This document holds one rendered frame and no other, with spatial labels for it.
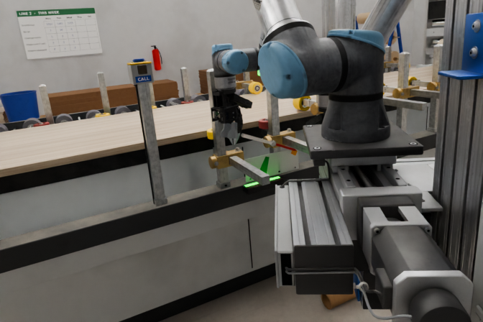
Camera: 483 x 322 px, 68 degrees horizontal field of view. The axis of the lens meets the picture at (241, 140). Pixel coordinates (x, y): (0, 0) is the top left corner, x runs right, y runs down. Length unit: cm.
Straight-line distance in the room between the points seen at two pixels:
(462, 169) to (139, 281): 143
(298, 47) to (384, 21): 36
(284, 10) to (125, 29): 775
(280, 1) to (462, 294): 60
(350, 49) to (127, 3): 789
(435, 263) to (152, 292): 148
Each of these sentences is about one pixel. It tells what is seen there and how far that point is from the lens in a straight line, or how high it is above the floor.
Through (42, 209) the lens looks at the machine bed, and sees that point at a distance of 159.
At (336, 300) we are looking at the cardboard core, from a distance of 191.
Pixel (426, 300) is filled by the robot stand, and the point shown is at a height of 97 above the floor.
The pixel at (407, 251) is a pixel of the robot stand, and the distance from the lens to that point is 53.
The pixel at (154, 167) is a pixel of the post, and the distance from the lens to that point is 134.
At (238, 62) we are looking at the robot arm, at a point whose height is 120.
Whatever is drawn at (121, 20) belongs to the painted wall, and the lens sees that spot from 848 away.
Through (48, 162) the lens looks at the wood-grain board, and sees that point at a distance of 149.
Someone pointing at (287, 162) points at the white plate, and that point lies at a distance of 156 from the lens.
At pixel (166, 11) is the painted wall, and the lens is 867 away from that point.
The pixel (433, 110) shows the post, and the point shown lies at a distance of 219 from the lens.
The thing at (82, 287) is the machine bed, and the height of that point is 33.
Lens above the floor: 127
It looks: 16 degrees down
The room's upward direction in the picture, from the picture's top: 5 degrees counter-clockwise
